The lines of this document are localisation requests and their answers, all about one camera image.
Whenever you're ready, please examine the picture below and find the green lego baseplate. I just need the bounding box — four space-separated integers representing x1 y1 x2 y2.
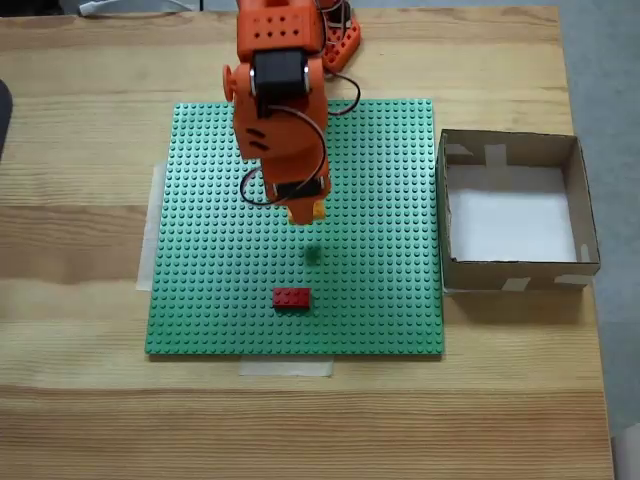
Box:
143 98 446 361

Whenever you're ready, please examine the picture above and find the red lego block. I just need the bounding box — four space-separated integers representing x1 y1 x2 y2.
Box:
272 287 312 312

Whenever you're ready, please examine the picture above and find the open cardboard box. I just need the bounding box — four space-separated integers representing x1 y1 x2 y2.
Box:
435 128 602 296

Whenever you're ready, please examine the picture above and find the wide masking tape strip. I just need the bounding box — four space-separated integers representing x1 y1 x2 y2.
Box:
136 160 171 294

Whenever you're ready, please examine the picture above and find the black rounded device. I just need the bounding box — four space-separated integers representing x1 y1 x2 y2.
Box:
0 78 15 166

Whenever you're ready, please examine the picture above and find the gripper servo cable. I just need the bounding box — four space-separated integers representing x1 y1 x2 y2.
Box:
239 72 362 206

